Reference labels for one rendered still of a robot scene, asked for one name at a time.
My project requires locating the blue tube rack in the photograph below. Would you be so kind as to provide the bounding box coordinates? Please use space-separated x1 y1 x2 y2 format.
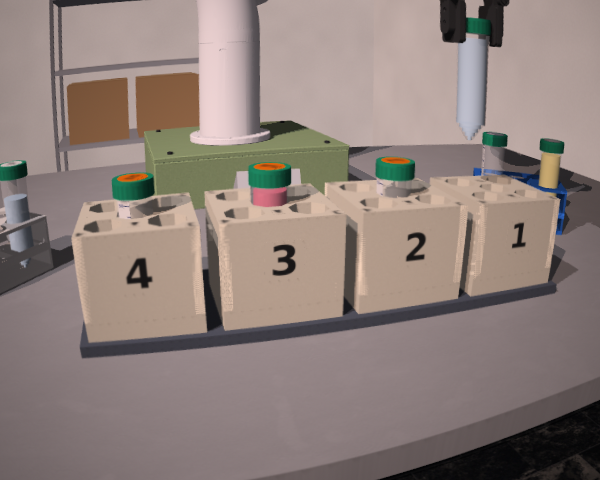
473 168 567 235

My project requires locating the pink tube with green cap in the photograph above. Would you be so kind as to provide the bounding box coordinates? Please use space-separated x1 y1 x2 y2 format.
248 162 291 207

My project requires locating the white tube rack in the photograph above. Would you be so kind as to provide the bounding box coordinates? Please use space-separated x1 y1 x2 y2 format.
0 207 54 293

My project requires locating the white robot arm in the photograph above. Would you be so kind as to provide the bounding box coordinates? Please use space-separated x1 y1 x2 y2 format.
190 0 270 146

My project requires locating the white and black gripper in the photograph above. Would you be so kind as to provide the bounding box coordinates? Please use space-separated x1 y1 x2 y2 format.
440 0 509 47

